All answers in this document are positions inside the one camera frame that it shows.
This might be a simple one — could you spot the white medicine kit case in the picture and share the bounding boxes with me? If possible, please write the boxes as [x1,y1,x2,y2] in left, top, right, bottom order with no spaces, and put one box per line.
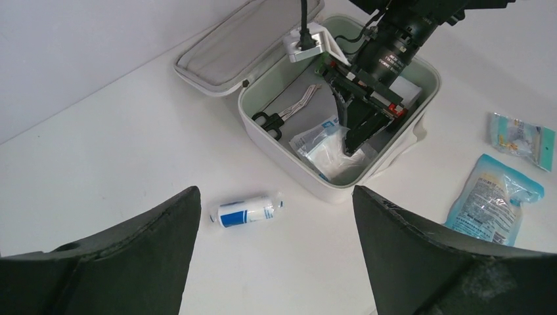
[173,1,441,203]

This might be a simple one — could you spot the white plastic bottle green label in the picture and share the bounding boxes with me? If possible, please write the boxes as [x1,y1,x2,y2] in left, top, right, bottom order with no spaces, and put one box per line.
[390,76,422,111]

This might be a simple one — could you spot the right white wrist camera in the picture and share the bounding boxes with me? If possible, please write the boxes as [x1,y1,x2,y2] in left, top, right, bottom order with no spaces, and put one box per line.
[282,22,351,66]

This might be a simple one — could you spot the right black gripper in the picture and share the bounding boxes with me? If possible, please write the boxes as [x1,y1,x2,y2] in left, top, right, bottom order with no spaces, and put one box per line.
[323,17,440,156]

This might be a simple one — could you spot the large blue white pouch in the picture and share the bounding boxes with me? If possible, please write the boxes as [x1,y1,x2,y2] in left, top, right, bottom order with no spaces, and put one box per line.
[444,154,545,246]

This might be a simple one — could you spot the small teal mask packet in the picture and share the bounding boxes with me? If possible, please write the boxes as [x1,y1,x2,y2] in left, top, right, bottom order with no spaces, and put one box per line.
[489,112,556,172]

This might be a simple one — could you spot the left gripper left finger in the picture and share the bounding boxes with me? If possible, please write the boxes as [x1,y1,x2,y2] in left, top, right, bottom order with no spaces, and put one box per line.
[1,186,202,314]

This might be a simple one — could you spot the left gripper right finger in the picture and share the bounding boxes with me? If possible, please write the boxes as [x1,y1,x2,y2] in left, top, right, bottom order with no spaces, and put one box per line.
[353,186,556,314]

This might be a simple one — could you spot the black handled scissors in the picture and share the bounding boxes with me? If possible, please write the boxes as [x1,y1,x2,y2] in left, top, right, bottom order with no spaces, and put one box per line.
[252,84,322,140]

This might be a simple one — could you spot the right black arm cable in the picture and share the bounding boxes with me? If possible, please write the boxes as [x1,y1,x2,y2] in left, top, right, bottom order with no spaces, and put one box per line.
[296,0,317,51]

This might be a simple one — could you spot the white blue tube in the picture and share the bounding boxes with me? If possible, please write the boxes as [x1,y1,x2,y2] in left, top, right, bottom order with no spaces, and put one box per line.
[210,194,284,228]

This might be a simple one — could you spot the clear bag white gauze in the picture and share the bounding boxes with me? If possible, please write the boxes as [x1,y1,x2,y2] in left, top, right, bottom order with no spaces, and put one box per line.
[299,126,378,186]

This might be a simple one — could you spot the clear bag gauze pad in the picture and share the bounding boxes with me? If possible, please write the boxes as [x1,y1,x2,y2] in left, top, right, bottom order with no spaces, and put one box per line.
[289,115,342,182]

